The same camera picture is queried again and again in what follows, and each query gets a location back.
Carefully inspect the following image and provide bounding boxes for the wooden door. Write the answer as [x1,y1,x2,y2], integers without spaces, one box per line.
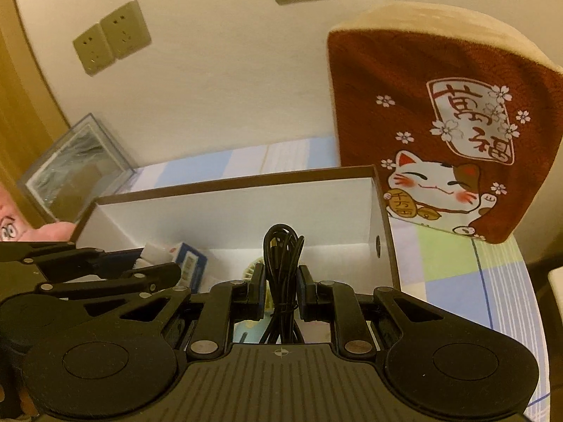
[0,0,69,229]

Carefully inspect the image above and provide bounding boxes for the blue medicine box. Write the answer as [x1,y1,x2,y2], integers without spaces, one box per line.
[173,242,208,293]

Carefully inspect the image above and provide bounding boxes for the white wooden chair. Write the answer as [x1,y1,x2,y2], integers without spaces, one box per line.
[548,267,563,302]

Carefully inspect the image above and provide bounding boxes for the black cable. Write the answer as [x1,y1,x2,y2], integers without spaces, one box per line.
[259,224,306,344]

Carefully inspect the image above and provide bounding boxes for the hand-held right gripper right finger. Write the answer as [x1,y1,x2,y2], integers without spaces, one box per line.
[298,265,447,355]

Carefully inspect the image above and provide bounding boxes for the brown cardboard box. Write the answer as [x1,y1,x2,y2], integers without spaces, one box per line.
[70,165,402,300]

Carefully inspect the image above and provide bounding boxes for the clear acrylic picture frame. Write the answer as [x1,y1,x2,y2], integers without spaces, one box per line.
[18,113,135,225]

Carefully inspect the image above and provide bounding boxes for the beige wall socket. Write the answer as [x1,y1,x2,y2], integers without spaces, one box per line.
[100,0,152,60]
[72,24,116,77]

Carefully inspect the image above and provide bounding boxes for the mint green handheld fan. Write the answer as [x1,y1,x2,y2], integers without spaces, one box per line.
[241,260,265,283]

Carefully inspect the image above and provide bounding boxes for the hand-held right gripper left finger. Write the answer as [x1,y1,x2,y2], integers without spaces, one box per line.
[94,266,267,360]

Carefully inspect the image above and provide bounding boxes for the pink starfish plush toy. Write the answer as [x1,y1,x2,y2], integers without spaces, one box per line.
[0,185,76,243]

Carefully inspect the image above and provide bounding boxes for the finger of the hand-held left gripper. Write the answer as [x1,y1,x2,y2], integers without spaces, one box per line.
[0,242,144,280]
[37,262,182,297]

